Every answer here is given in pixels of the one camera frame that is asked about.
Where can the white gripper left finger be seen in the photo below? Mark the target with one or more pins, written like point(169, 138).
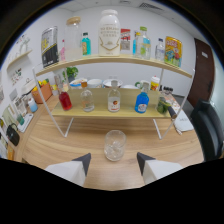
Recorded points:
point(71, 170)

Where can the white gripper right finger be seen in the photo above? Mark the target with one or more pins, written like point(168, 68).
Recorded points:
point(156, 169)

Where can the clear bottle with white cap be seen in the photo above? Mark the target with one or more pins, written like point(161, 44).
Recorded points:
point(114, 101)

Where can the silver black soda water can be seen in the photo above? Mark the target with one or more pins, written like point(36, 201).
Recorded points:
point(50, 48)

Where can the white and blue cup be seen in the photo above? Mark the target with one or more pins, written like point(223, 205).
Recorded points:
point(32, 106)

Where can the clear glass with ice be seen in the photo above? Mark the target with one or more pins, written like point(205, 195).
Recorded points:
point(115, 146)

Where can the white pouch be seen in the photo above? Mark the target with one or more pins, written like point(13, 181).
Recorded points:
point(184, 121)

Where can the black chair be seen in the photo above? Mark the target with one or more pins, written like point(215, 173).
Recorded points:
point(208, 128)

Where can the blue liquid bottle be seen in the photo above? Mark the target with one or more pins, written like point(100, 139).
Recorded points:
point(142, 103)

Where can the black kettle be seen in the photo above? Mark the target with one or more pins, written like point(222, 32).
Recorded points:
point(12, 135)

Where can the red liquid bottle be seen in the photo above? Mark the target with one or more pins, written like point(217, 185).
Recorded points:
point(65, 101)

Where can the clear bottle with amber cap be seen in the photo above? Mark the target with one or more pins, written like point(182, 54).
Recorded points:
point(87, 101)

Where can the orange basket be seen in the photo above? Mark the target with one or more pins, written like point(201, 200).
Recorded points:
point(42, 93)

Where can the white bottle with red cap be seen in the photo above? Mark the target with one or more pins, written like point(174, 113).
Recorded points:
point(155, 83)

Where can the wide white bowl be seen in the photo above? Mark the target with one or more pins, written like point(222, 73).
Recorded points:
point(112, 82)

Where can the brown door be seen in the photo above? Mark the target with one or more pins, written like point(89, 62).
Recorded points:
point(202, 73)

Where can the two-tier wooden shelf rack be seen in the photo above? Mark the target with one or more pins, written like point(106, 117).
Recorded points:
point(106, 60)

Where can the slim pink bottle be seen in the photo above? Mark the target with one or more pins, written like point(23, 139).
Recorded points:
point(62, 52)

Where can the small clear bottle blue cap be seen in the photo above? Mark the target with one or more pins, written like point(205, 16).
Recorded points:
point(160, 51)

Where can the yellow colourful printed can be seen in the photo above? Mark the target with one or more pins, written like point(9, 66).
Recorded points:
point(173, 51)

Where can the small teal liquid bottle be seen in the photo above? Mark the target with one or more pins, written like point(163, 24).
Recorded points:
point(86, 46)

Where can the clear bottle with green cap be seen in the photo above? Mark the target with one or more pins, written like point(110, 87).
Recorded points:
point(144, 45)

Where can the glass jar with wooden lid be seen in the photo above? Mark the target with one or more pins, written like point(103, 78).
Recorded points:
point(73, 40)

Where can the large white bottle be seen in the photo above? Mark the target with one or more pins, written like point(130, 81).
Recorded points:
point(109, 35)

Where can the ceiling air vent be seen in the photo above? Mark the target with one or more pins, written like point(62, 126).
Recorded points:
point(150, 6)

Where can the wooden wall shelf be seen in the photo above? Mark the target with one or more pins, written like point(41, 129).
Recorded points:
point(20, 58)

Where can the red and white wall poster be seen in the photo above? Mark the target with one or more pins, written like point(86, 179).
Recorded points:
point(125, 41)

